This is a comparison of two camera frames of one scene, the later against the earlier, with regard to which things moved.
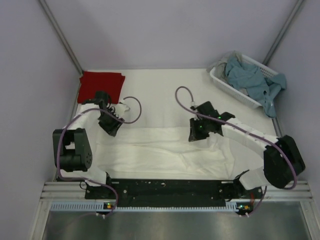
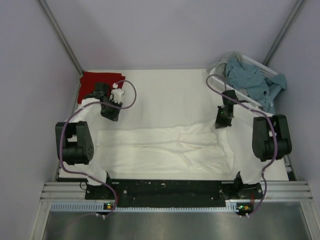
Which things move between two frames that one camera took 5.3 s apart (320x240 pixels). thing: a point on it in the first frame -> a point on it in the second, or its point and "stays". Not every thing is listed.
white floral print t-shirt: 164,152 stays
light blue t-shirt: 250,77 stays
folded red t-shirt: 90,82 stays
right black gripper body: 200,128 -> 222,120
